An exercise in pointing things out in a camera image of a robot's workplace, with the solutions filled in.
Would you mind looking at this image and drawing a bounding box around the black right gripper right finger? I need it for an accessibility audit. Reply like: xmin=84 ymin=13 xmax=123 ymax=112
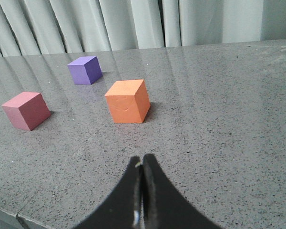
xmin=143 ymin=154 xmax=220 ymax=229

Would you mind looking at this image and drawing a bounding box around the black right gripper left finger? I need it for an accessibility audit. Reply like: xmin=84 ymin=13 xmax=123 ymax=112
xmin=75 ymin=156 xmax=142 ymax=229

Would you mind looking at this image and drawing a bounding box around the orange foam cube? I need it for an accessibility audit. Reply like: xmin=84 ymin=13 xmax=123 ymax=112
xmin=105 ymin=79 xmax=151 ymax=123

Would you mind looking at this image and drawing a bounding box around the pink foam cube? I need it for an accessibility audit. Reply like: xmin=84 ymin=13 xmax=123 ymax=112
xmin=1 ymin=92 xmax=51 ymax=131

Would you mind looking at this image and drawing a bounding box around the purple foam cube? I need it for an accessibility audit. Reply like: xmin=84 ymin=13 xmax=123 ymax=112
xmin=67 ymin=56 xmax=102 ymax=85

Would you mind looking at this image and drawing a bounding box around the grey pleated curtain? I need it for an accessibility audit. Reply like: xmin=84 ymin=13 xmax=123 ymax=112
xmin=0 ymin=0 xmax=286 ymax=57

